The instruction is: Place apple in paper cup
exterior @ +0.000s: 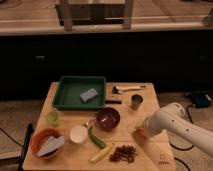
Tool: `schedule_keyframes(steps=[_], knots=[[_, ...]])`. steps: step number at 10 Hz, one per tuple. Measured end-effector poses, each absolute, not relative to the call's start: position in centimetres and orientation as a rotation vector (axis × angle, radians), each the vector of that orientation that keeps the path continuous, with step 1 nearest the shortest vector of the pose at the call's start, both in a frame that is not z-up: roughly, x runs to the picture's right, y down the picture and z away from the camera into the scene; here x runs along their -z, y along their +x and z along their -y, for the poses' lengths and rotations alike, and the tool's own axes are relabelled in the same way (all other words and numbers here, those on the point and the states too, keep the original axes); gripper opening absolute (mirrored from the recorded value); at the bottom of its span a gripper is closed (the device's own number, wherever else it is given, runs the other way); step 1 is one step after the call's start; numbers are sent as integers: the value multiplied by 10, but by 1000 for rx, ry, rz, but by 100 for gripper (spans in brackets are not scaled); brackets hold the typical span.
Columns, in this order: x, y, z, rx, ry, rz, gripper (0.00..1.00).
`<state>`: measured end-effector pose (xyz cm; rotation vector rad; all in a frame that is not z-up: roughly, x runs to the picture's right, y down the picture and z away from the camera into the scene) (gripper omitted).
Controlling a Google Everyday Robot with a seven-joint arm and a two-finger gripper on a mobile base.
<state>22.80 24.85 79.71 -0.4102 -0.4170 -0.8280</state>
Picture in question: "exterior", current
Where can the black marker pen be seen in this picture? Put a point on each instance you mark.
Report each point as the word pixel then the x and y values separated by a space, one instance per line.
pixel 113 101

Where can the black chair frame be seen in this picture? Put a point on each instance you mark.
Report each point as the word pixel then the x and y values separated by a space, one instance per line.
pixel 19 156

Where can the grey sponge block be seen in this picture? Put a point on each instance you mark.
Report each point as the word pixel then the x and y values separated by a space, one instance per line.
pixel 88 95

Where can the white paper cup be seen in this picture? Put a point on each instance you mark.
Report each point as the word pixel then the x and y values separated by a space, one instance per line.
pixel 78 134

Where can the orange bowl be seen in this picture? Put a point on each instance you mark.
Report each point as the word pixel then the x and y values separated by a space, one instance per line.
pixel 39 139

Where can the metal spoon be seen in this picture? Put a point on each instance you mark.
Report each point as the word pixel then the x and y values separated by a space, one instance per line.
pixel 89 123

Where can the green plastic tray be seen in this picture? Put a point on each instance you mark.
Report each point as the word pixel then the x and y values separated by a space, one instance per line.
pixel 67 96

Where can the wooden stool legs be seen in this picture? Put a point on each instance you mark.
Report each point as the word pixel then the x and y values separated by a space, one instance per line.
pixel 104 13

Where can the pile of brown raisins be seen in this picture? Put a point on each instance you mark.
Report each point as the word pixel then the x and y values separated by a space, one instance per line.
pixel 124 153

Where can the black round floor device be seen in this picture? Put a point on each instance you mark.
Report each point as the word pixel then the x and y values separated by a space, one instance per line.
pixel 201 100

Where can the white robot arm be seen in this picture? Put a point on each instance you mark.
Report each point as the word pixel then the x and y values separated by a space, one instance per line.
pixel 170 118

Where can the green cucumber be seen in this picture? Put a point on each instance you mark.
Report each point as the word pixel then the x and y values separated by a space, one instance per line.
pixel 101 144

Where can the grey cloth in bowl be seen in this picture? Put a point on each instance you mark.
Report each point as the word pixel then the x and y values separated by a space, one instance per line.
pixel 50 145

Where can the dark red bowl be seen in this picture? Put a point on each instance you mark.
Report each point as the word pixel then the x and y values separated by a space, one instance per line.
pixel 107 118

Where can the red apple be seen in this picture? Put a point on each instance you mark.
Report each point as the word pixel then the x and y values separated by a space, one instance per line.
pixel 141 133

